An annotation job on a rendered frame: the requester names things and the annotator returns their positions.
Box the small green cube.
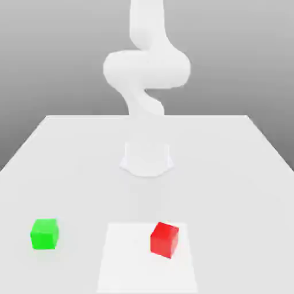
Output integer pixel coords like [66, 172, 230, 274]
[30, 218, 60, 250]

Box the small red cube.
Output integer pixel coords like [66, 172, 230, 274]
[150, 221, 180, 260]

